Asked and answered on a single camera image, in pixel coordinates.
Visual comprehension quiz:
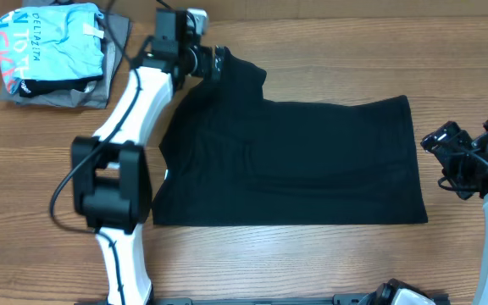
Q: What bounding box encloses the light blue folded t-shirt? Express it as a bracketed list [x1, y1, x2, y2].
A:
[0, 3, 104, 94]

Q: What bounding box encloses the grey folded garment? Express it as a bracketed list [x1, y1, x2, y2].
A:
[0, 13, 132, 108]

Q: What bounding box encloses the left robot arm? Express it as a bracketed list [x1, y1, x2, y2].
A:
[70, 8, 225, 305]

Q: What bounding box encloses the black t-shirt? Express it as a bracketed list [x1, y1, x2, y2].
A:
[152, 53, 428, 226]

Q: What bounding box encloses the black folded garment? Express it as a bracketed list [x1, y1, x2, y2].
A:
[19, 75, 103, 97]

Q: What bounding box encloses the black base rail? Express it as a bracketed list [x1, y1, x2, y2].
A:
[153, 292, 374, 305]

